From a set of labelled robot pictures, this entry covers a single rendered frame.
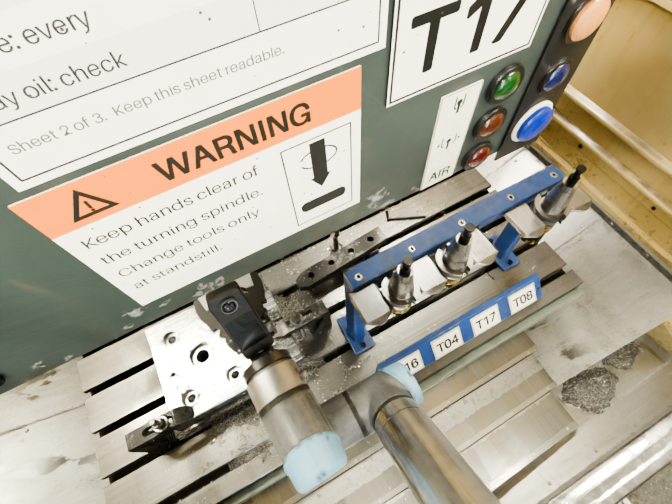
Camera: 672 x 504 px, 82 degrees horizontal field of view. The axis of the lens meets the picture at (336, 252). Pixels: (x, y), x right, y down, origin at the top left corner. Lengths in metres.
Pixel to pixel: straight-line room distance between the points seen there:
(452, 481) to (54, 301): 0.42
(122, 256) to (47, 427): 1.21
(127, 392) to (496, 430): 0.91
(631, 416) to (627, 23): 0.97
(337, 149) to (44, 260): 0.15
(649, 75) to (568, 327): 0.65
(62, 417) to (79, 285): 1.18
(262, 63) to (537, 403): 1.15
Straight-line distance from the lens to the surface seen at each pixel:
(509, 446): 1.17
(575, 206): 0.84
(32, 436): 1.41
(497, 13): 0.24
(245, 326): 0.54
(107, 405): 1.09
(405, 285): 0.60
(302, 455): 0.52
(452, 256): 0.66
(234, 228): 0.23
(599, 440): 1.32
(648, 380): 1.44
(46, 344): 0.28
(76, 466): 1.37
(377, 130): 0.23
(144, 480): 1.02
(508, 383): 1.19
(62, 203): 0.19
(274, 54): 0.17
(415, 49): 0.21
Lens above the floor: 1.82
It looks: 61 degrees down
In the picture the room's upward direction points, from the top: 6 degrees counter-clockwise
